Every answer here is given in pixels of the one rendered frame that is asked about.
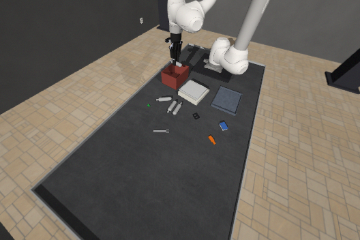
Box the white digital scale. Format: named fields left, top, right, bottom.
left=178, top=80, right=210, bottom=105

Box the red open box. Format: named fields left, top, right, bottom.
left=161, top=63, right=189, bottom=90

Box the blue rectangular box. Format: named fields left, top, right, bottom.
left=220, top=122, right=228, bottom=131

